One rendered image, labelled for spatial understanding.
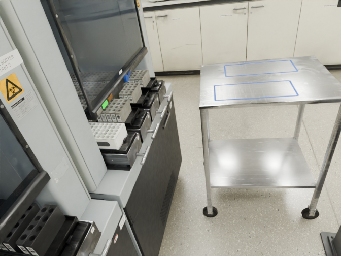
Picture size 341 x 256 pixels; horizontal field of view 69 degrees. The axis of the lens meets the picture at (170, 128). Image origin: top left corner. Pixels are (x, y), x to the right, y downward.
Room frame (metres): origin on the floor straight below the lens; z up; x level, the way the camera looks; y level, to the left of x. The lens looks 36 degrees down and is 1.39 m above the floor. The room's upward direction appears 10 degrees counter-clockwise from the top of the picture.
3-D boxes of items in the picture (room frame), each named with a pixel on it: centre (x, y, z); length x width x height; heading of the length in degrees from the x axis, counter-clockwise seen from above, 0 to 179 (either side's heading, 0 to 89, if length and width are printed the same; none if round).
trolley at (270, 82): (1.08, -0.48, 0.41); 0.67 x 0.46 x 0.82; 78
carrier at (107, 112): (0.94, 0.23, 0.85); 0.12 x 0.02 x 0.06; 162
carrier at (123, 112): (0.93, 0.18, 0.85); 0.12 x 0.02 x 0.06; 163
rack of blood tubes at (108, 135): (0.81, 0.33, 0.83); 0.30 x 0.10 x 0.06; 72
